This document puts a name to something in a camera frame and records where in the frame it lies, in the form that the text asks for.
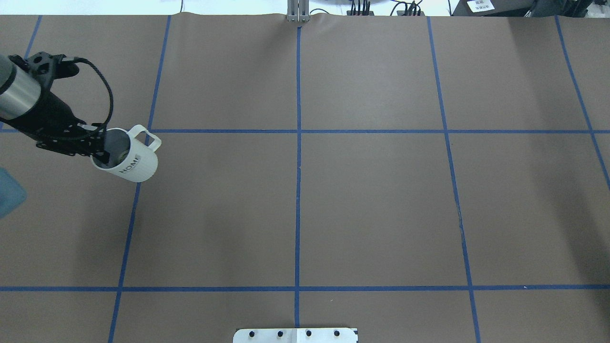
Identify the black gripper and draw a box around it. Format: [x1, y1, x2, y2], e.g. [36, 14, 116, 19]
[9, 52, 111, 165]

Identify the lemon slice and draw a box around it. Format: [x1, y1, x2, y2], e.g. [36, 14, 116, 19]
[116, 150, 129, 164]

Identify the white HOME mug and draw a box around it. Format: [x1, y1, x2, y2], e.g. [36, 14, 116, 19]
[90, 124, 162, 183]

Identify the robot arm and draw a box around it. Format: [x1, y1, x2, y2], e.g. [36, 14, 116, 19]
[0, 51, 114, 163]

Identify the black power strip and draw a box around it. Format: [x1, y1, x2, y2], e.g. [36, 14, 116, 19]
[346, 0, 374, 17]

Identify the black box with label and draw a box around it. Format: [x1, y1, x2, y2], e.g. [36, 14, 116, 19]
[451, 0, 534, 17]

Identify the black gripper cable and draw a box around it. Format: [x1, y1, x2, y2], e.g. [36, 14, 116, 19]
[62, 57, 115, 141]

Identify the aluminium frame post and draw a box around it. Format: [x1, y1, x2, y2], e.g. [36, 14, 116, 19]
[286, 0, 311, 22]

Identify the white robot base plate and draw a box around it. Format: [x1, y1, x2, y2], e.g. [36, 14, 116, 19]
[233, 327, 359, 343]

